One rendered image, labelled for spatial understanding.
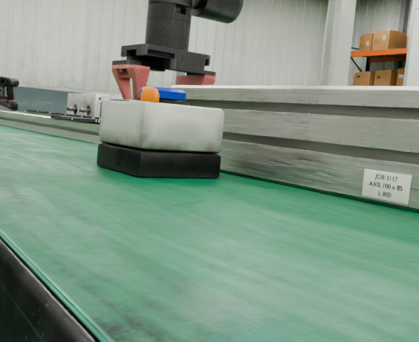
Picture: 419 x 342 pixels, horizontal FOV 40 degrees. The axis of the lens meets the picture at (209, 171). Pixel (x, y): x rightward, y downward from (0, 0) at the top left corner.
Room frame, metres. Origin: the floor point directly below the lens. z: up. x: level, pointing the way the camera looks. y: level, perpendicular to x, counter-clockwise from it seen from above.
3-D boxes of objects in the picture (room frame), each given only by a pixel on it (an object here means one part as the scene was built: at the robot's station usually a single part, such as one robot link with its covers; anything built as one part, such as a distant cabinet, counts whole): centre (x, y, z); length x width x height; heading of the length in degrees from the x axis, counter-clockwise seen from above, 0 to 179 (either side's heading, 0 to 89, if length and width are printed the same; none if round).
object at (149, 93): (0.46, 0.05, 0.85); 0.02 x 0.02 x 0.01
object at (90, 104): (1.66, 0.33, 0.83); 0.11 x 0.10 x 0.10; 128
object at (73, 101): (1.76, 0.39, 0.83); 0.11 x 0.10 x 0.10; 130
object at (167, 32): (0.76, 0.07, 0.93); 0.10 x 0.07 x 0.07; 126
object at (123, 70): (0.75, 0.09, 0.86); 0.07 x 0.07 x 0.09; 36
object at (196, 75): (0.78, 0.05, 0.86); 0.07 x 0.07 x 0.09; 36
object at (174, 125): (0.51, 0.04, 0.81); 0.10 x 0.08 x 0.06; 126
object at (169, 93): (0.51, 0.05, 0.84); 0.04 x 0.04 x 0.02
